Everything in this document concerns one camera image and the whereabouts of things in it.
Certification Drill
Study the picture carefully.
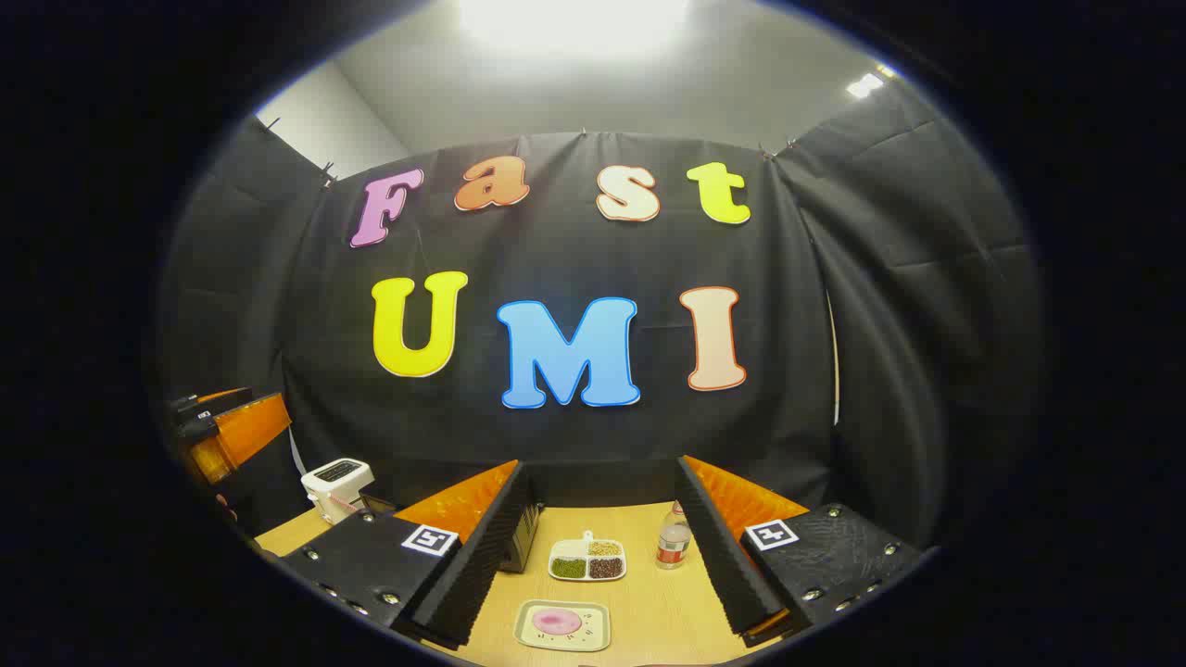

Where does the small ceiling light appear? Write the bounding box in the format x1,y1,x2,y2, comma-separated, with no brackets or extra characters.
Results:
845,65,897,99

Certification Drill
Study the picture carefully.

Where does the cream square food plate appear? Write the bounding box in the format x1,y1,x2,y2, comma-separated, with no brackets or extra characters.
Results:
514,600,612,652

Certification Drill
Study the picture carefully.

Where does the white divided bean dish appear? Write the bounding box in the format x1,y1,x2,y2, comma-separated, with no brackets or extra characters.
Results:
548,531,628,583

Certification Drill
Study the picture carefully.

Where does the large ceiling light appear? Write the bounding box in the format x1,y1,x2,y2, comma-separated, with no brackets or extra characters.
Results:
459,0,691,57

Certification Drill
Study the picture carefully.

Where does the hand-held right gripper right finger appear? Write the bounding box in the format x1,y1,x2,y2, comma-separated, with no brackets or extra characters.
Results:
675,454,927,648

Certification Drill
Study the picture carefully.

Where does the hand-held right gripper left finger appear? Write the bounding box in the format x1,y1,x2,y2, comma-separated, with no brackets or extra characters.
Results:
278,460,531,649

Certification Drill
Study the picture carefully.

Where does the clear red label water bottle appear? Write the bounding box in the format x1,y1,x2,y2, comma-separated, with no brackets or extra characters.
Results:
656,503,692,570

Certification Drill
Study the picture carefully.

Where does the white toaster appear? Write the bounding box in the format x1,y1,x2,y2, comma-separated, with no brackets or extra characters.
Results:
301,459,376,525

